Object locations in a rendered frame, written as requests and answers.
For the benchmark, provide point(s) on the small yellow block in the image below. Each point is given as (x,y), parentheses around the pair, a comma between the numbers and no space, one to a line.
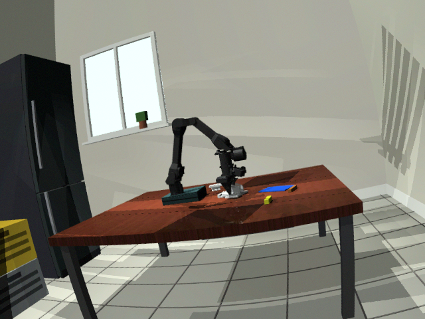
(268,199)

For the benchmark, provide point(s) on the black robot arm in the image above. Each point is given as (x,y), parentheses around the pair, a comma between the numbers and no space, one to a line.
(221,142)

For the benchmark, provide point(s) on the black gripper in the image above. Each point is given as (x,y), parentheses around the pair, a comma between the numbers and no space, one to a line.
(226,179)

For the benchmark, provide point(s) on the orange flat bar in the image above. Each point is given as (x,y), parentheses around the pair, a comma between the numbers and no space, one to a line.
(292,188)

